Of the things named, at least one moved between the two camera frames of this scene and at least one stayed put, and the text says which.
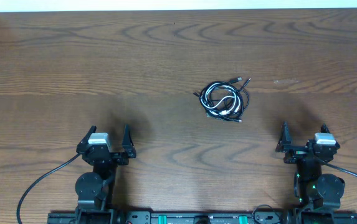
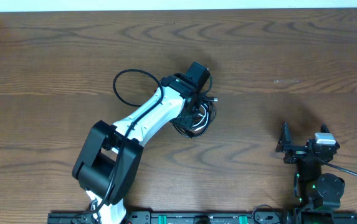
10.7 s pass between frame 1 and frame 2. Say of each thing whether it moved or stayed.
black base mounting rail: stayed
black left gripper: moved
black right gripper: stayed
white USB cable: moved
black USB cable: moved
